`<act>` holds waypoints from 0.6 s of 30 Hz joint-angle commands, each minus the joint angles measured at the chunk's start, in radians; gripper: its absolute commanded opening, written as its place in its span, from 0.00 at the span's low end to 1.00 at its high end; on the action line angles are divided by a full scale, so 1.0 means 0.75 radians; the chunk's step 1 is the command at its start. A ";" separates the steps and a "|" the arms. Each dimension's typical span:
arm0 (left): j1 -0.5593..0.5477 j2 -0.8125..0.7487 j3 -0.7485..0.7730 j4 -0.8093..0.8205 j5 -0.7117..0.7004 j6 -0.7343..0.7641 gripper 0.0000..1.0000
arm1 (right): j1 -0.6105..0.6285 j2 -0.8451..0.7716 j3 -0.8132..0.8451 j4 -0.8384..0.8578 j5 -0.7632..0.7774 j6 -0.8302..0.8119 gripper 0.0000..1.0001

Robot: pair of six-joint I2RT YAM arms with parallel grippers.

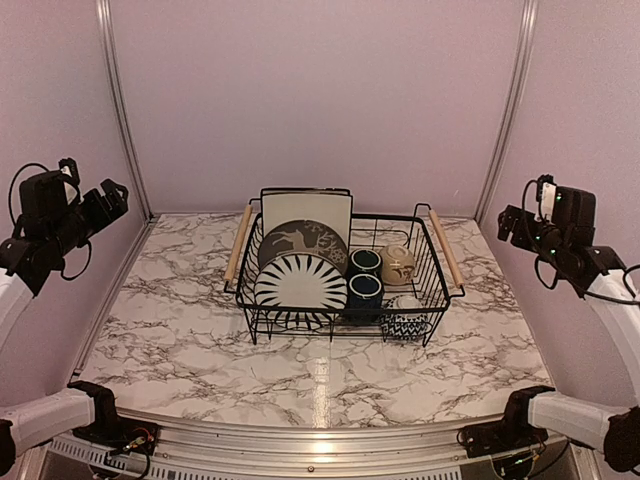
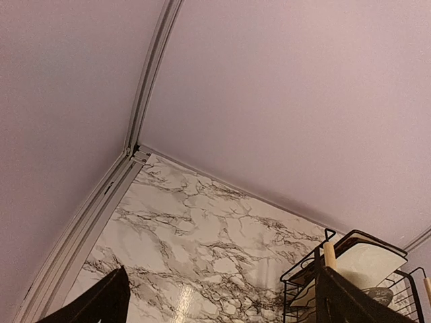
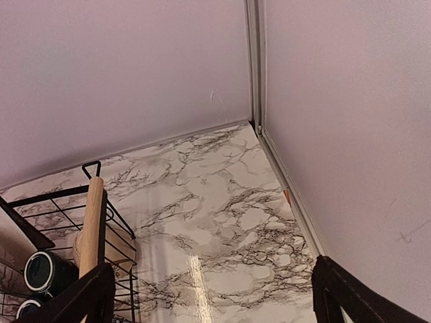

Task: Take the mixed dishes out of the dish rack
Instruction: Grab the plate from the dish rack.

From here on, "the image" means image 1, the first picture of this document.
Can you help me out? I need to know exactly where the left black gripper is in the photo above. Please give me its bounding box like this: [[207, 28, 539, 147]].
[[47, 178, 127, 257]]

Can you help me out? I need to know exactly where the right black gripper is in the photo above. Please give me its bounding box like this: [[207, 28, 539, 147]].
[[498, 205, 569, 265]]

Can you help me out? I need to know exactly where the white square plate black rim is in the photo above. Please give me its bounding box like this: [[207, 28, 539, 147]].
[[261, 191, 353, 244]]

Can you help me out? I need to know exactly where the grey reindeer round plate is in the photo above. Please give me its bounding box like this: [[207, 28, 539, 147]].
[[258, 220, 348, 275]]

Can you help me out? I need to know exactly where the black white striped round plate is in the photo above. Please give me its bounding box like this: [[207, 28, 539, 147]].
[[254, 253, 348, 331]]

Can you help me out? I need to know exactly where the floral square plate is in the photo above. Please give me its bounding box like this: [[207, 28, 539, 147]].
[[260, 187, 351, 197]]

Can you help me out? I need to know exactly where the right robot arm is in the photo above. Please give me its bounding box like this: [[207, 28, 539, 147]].
[[495, 177, 639, 475]]

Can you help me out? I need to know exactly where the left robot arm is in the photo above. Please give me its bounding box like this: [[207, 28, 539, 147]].
[[1, 158, 129, 474]]

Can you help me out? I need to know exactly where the beige ceramic bowl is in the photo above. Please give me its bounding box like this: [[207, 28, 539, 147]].
[[379, 244, 416, 286]]

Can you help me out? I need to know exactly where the dark blue mug rear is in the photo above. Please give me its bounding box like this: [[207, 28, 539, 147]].
[[347, 248, 382, 277]]

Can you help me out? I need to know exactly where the dark blue mug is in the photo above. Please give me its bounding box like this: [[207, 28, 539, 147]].
[[347, 248, 382, 277], [344, 273, 384, 325]]

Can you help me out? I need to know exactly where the blue white patterned bowl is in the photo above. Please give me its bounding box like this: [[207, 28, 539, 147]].
[[381, 295, 429, 340]]

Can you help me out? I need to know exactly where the dark blue mug front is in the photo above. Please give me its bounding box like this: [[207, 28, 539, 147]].
[[344, 273, 384, 325]]

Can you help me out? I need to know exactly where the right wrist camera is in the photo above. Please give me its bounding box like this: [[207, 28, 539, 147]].
[[536, 174, 556, 211]]

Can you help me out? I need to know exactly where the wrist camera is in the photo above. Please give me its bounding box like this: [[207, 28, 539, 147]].
[[58, 158, 80, 190], [536, 174, 556, 211]]

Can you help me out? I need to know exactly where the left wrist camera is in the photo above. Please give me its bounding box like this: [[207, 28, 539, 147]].
[[58, 158, 80, 190]]

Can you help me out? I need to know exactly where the right aluminium frame post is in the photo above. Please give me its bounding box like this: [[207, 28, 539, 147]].
[[474, 0, 540, 225]]

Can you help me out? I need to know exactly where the aluminium frame post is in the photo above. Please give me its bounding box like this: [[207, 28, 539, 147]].
[[96, 0, 154, 223], [474, 0, 540, 225]]

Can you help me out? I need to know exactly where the left aluminium frame post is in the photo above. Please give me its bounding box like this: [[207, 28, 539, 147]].
[[96, 0, 154, 223]]

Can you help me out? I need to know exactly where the black wire dish rack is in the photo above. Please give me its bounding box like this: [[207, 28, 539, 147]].
[[224, 187, 465, 344]]

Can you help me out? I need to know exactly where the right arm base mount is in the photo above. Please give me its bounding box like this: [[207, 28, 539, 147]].
[[456, 420, 549, 479]]

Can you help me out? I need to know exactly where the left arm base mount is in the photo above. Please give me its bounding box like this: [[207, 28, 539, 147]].
[[72, 417, 160, 479]]

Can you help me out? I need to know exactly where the front aluminium rail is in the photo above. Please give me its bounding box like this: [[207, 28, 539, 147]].
[[19, 410, 601, 479]]

